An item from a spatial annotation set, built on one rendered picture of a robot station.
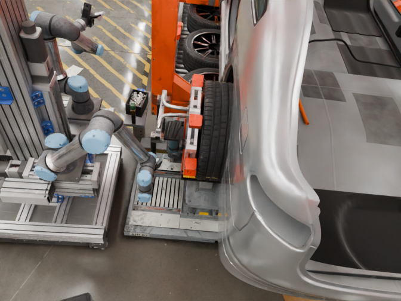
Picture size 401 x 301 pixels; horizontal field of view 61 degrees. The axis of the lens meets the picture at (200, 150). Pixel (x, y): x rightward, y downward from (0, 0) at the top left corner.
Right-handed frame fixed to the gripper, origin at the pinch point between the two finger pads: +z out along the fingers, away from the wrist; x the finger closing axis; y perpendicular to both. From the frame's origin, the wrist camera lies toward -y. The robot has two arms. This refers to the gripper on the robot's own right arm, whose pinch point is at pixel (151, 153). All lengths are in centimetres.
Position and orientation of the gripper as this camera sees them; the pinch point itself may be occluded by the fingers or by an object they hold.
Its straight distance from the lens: 214.0
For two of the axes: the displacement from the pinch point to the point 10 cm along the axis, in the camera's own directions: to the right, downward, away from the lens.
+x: -9.9, -0.9, -0.5
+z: 0.4, -7.6, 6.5
